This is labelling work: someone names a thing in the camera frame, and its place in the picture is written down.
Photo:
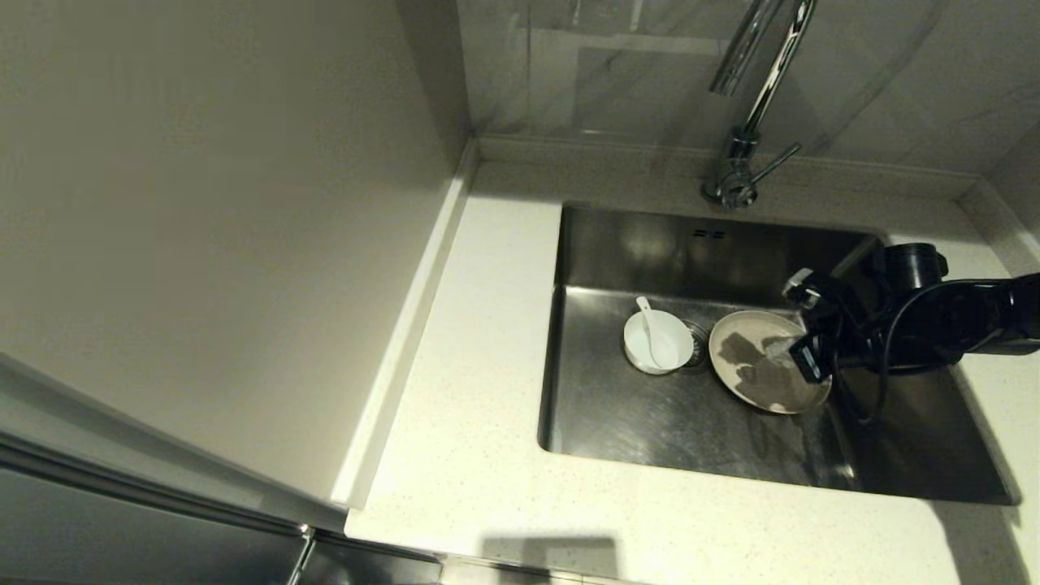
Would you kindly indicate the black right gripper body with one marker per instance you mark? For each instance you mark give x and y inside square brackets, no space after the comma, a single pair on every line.
[853,333]

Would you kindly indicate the stainless steel sink basin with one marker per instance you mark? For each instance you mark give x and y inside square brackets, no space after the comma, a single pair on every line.
[650,431]

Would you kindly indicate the tall grey metal appliance front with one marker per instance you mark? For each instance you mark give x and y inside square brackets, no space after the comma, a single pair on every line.
[122,520]

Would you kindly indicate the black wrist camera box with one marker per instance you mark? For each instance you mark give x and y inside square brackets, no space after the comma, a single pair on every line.
[810,360]

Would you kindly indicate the grey base cabinet front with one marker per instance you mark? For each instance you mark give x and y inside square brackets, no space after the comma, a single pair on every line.
[366,569]

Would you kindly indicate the white ceramic spoon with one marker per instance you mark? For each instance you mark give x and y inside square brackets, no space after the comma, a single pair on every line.
[650,337]

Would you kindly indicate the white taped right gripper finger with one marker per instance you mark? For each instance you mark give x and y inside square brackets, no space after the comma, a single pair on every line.
[784,348]
[799,286]

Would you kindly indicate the small white bowl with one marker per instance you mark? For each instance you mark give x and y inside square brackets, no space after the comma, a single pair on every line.
[676,341]

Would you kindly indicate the chrome gooseneck faucet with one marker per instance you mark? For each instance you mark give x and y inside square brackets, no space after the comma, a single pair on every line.
[735,175]

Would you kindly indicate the white round plate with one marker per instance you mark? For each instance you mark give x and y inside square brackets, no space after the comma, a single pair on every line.
[747,382]

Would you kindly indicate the round metal drain strainer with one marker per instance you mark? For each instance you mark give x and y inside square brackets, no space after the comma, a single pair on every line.
[699,351]

